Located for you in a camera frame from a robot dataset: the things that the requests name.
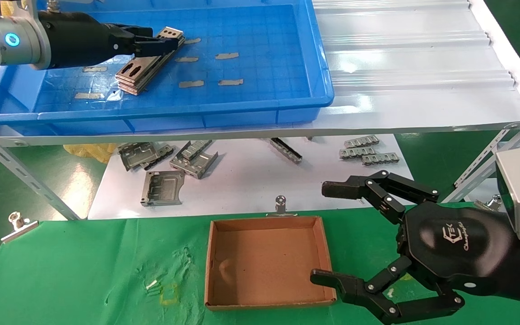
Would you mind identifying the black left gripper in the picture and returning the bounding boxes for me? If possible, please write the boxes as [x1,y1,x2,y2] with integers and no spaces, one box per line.
[38,11,184,70]

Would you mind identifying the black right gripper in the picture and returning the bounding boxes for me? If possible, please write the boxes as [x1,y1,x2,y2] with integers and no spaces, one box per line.
[311,170,520,325]

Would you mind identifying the shallow brown cardboard box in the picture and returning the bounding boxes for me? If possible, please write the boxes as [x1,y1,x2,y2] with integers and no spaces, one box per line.
[204,216,337,311]

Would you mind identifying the blue plastic tray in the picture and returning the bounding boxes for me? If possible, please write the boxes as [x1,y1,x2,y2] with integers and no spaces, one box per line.
[0,0,335,136]

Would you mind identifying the stack of metal shield plates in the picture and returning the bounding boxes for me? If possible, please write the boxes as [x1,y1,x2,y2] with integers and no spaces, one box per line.
[116,38,186,96]

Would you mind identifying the small notched metal strip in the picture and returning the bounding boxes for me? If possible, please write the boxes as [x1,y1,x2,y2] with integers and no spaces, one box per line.
[362,153,399,166]
[344,136,380,149]
[339,147,376,160]

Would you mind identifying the small slotted metal piece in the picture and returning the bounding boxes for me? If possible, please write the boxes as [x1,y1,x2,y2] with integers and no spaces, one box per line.
[180,140,213,162]

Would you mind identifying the yellow plastic bag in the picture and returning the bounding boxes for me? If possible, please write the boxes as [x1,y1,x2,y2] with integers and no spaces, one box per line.
[64,144,118,164]

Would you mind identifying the grey slotted shelf brace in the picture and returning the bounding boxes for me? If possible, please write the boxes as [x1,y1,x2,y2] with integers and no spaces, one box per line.
[441,79,520,204]

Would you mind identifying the white metal shelf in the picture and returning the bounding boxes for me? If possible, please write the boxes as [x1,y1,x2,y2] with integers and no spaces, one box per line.
[0,0,520,147]

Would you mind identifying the green table cloth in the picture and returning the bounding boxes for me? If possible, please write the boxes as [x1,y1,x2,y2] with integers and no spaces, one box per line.
[0,205,520,325]

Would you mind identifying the long narrow metal rail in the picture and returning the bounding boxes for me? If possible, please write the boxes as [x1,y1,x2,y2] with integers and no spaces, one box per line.
[267,138,303,164]

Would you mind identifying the folded sheet metal bracket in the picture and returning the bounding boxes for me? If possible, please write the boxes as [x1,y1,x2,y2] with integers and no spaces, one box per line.
[118,142,161,172]
[170,140,219,180]

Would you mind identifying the flat square metal bracket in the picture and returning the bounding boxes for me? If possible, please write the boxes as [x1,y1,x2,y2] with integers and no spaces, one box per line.
[140,170,185,207]

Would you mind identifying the grey slotted shelf post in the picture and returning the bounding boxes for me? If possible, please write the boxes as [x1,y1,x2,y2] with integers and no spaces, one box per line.
[0,121,81,222]

